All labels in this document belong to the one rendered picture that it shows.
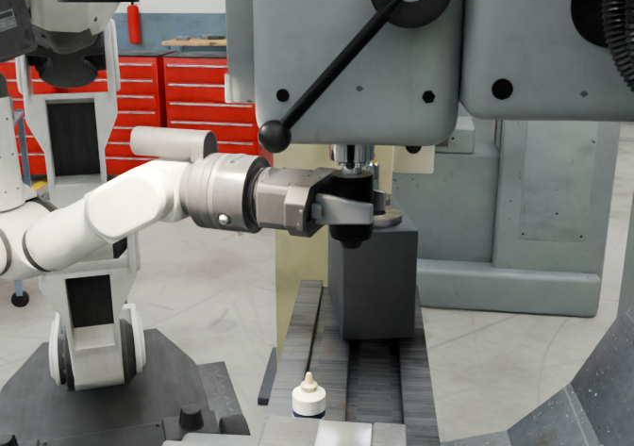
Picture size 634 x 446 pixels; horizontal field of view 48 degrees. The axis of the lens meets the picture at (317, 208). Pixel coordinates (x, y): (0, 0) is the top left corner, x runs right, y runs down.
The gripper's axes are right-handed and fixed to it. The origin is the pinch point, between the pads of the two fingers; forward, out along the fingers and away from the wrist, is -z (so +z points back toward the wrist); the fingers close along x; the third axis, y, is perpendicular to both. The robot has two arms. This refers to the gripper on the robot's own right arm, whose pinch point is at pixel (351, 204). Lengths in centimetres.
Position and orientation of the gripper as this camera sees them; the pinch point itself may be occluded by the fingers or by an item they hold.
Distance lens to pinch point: 77.7
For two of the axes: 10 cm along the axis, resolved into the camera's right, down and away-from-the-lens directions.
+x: 3.3, -2.7, 9.0
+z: -9.4, -1.0, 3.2
